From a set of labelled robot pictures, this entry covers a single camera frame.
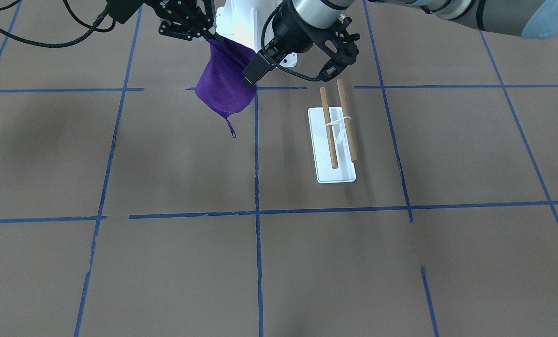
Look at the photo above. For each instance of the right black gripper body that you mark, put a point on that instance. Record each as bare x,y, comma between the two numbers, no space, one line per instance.
184,21

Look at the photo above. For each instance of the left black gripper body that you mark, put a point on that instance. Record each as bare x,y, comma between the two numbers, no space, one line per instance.
289,32

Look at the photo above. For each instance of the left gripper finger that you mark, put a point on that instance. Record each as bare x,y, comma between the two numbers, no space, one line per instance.
259,67

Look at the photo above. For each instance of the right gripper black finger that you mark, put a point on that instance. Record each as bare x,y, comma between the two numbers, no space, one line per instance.
189,29

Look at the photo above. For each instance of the purple towel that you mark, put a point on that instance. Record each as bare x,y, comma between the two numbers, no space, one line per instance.
220,86

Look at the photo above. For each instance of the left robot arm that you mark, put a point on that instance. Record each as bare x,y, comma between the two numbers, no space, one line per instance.
528,19

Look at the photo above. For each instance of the white rack base tray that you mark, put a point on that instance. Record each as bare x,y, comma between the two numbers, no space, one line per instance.
324,173

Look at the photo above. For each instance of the white pedestal column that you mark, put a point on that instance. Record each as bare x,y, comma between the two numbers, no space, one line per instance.
242,20

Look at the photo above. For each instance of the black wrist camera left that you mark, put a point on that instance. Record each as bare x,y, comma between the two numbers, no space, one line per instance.
339,45

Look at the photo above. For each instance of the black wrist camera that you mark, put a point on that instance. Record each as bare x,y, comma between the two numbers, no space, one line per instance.
339,45
122,10

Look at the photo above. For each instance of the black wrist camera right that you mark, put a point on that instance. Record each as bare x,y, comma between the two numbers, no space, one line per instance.
122,10

